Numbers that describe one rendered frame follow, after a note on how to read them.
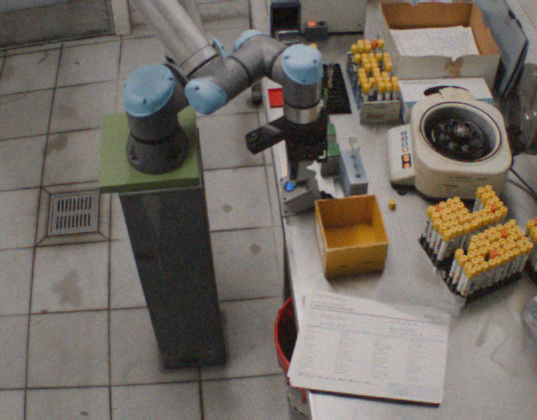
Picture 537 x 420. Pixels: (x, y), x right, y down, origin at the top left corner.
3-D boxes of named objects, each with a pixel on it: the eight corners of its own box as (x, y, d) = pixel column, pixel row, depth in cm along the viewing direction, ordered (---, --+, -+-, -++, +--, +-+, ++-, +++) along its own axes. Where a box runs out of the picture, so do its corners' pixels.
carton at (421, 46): (374, 42, 214) (377, 0, 202) (467, 40, 216) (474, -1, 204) (393, 100, 199) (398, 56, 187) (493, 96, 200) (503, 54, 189)
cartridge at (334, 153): (317, 163, 184) (318, 143, 179) (337, 162, 185) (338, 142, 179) (320, 176, 182) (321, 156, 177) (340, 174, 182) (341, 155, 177)
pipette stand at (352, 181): (332, 181, 181) (334, 151, 173) (361, 177, 182) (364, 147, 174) (341, 214, 175) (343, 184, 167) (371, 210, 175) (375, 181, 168)
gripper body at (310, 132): (327, 165, 162) (329, 124, 153) (285, 169, 162) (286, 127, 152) (321, 139, 167) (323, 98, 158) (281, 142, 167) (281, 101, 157)
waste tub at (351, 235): (312, 229, 172) (314, 200, 164) (372, 222, 173) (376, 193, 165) (323, 279, 164) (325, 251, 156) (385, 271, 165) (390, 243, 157)
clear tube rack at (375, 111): (345, 71, 206) (346, 51, 200) (381, 69, 206) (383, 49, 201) (359, 124, 193) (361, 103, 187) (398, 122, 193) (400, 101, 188)
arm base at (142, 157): (122, 174, 179) (116, 146, 171) (131, 127, 188) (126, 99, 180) (186, 174, 179) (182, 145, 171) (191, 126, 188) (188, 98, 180)
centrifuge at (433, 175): (384, 127, 192) (388, 91, 183) (496, 134, 191) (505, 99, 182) (389, 201, 177) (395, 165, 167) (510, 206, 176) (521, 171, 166)
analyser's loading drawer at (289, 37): (272, 25, 216) (272, 11, 212) (295, 23, 216) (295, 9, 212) (280, 70, 203) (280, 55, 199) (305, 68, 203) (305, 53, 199)
